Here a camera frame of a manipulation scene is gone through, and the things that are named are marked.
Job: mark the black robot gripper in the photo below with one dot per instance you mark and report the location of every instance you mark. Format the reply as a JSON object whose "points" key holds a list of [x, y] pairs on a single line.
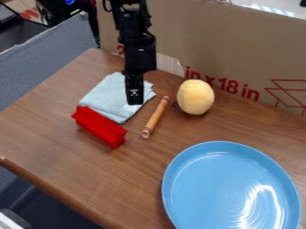
{"points": [[140, 61]]}

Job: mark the light blue cloth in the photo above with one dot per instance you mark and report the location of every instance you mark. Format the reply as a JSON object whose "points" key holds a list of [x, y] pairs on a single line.
{"points": [[108, 99]]}

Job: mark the red plastic block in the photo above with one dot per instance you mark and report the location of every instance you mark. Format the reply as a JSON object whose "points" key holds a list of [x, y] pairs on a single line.
{"points": [[101, 126]]}

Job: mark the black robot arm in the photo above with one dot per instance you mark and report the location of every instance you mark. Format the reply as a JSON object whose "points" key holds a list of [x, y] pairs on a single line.
{"points": [[133, 22]]}

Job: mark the orange crayon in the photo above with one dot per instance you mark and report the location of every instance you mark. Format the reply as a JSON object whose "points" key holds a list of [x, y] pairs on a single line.
{"points": [[156, 117]]}

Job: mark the yellow potato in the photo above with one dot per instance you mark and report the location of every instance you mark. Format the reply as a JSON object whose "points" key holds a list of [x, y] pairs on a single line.
{"points": [[196, 97]]}

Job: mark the grey fabric panel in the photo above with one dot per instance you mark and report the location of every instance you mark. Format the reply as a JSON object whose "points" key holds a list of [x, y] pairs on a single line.
{"points": [[30, 63]]}

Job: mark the black equipment in background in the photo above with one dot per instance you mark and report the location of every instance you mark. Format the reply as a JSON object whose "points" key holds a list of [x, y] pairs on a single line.
{"points": [[57, 11]]}

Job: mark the blue round plate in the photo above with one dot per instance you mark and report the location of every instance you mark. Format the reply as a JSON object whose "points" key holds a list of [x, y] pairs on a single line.
{"points": [[224, 185]]}

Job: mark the brown cardboard box wall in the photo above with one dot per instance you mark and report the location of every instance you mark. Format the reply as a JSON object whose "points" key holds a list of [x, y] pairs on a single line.
{"points": [[244, 50]]}

